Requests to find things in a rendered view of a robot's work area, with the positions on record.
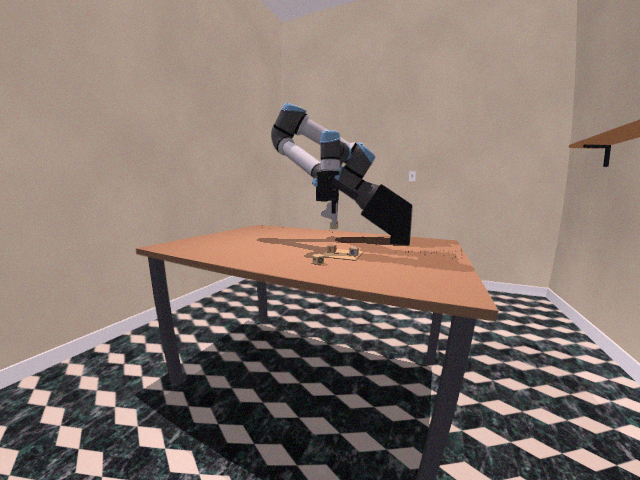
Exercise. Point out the tan mat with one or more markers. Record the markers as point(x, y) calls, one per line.
point(342, 254)

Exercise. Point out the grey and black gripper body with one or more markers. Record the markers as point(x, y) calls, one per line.
point(324, 194)

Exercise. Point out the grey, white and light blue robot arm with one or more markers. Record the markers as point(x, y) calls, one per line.
point(358, 158)

